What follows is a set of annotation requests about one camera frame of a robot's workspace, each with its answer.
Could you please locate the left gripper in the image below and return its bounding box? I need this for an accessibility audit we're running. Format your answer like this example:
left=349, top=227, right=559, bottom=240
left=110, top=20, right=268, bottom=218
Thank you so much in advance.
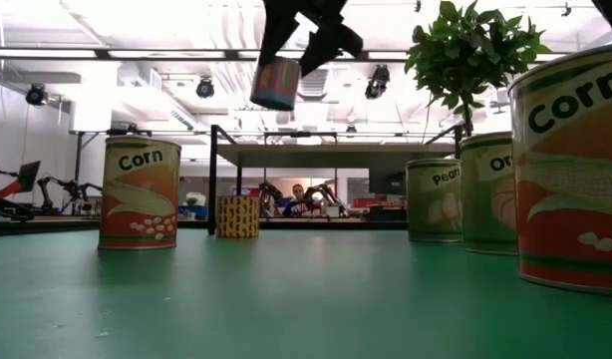
left=257, top=0, right=365, bottom=78

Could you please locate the small pink teal tin can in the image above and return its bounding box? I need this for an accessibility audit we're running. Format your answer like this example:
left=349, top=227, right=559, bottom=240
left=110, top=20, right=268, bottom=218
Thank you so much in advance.
left=249, top=56, right=303, bottom=112

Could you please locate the yellow black patterned tin can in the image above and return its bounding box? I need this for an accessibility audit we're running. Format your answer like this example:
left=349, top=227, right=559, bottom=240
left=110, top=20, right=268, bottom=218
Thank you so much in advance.
left=215, top=194, right=261, bottom=239

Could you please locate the green pears label tin can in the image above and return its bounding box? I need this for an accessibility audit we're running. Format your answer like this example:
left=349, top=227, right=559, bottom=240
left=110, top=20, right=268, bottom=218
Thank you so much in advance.
left=405, top=157, right=463, bottom=245

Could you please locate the corn label tin can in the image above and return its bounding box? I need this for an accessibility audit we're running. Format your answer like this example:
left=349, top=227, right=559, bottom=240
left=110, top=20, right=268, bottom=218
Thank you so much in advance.
left=97, top=136, right=183, bottom=251
left=506, top=42, right=612, bottom=299

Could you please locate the green onion label tin can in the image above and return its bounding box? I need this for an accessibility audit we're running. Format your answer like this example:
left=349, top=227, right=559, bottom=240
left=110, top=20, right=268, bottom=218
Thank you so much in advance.
left=459, top=131, right=519, bottom=257

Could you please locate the black ceiling spotlight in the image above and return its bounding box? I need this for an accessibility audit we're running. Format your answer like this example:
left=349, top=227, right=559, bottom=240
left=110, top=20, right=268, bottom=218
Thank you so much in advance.
left=25, top=83, right=49, bottom=108
left=194, top=77, right=216, bottom=100
left=364, top=64, right=391, bottom=101

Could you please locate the green plant in black pot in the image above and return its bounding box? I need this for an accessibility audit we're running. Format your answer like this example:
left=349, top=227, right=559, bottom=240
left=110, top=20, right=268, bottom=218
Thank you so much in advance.
left=404, top=0, right=554, bottom=139

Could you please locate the person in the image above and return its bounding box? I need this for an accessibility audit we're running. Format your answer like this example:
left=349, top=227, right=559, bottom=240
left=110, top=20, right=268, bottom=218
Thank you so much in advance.
left=282, top=182, right=313, bottom=218

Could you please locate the green table mat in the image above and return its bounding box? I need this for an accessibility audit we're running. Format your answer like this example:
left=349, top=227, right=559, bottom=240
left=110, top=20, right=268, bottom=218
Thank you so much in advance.
left=0, top=227, right=612, bottom=359

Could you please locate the small black tilted monitor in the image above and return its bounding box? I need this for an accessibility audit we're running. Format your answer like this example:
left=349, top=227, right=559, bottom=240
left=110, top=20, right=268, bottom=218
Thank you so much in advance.
left=15, top=160, right=43, bottom=193

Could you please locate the red and black stand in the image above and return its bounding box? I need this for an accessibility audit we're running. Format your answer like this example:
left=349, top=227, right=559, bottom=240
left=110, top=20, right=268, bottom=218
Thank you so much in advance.
left=0, top=162, right=37, bottom=222

